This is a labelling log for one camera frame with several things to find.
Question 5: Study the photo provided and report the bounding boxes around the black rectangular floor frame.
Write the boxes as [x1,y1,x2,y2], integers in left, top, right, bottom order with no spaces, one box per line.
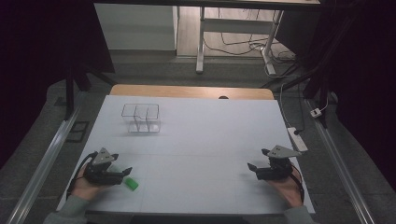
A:
[65,120,91,144]

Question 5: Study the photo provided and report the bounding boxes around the white desk frame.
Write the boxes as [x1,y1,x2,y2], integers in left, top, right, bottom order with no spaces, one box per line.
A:
[195,6,285,77]

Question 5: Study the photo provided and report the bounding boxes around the white table cover sheet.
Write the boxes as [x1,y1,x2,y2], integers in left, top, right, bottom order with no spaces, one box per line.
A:
[56,94,317,216]

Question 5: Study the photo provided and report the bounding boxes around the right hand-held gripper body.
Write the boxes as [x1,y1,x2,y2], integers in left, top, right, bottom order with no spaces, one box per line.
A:
[256,145,303,182]

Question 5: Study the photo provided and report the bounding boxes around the white cabinet panel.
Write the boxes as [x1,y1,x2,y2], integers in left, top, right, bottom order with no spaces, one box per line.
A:
[93,3,179,52]

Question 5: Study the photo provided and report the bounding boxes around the white power strip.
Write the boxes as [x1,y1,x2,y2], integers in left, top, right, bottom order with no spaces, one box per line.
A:
[286,126,309,153]

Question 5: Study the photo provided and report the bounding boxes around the person's right hand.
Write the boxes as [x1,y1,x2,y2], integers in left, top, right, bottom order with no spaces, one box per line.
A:
[266,167,304,209]

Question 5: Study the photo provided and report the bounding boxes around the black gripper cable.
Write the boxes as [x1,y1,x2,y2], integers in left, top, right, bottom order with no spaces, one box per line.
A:
[65,150,99,202]
[290,163,306,203]

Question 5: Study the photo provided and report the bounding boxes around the black floor cables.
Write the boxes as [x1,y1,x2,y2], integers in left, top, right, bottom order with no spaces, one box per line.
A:
[203,8,297,64]

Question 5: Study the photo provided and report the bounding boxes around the person's left hand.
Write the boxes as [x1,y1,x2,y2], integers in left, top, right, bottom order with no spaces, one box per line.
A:
[70,164,110,202]

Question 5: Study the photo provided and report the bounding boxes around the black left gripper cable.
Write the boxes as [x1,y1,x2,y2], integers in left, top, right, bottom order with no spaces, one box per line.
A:
[65,150,99,202]

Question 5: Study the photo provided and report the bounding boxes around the clear acrylic organizer box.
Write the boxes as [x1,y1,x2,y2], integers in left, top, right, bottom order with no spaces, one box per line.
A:
[120,103,163,134]

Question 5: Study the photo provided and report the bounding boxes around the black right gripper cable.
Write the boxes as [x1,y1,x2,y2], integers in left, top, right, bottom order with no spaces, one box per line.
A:
[290,163,306,203]

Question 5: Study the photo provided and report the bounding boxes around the small green block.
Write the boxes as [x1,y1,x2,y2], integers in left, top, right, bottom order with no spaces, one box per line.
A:
[122,175,140,191]

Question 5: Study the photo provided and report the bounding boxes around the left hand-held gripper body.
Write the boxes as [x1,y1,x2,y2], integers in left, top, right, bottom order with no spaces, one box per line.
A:
[82,147,125,187]

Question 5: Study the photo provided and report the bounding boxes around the aluminium floor rail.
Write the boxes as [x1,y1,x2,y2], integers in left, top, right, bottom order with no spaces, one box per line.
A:
[5,105,82,224]
[304,98,377,224]

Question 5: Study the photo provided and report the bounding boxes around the white power strip cable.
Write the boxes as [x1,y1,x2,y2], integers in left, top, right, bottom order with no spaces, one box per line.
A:
[278,81,293,129]

